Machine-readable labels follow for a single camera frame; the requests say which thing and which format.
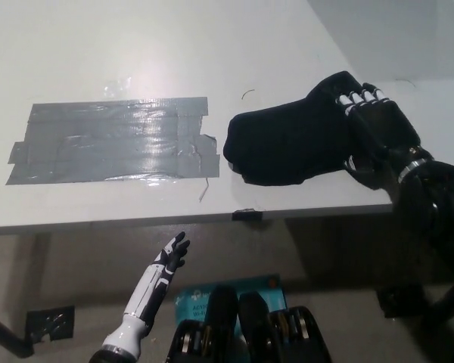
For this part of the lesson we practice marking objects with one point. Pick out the black table leg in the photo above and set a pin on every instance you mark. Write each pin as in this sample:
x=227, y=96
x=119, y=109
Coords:
x=5, y=334

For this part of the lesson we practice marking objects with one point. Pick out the thin curved dark thread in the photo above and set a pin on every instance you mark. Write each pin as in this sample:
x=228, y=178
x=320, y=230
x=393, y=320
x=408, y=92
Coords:
x=246, y=91

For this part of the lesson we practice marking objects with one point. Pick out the teal cardboard router box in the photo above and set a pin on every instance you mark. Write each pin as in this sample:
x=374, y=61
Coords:
x=263, y=289

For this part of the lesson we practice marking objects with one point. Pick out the robot right hand white black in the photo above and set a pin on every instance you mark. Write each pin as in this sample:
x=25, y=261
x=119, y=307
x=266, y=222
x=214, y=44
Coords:
x=386, y=132

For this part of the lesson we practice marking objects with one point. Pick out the grey duct tape patch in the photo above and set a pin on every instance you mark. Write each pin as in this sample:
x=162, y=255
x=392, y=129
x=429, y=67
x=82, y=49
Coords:
x=113, y=141

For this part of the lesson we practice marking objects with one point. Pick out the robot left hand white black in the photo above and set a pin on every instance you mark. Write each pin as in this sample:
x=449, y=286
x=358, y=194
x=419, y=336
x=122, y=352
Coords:
x=143, y=298

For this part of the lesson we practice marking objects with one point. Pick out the black t-shirt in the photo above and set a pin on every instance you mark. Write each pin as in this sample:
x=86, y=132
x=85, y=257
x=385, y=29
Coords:
x=287, y=143

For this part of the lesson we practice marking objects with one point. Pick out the thin straight dark thread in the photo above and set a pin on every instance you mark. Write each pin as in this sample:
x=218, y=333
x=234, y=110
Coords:
x=203, y=191

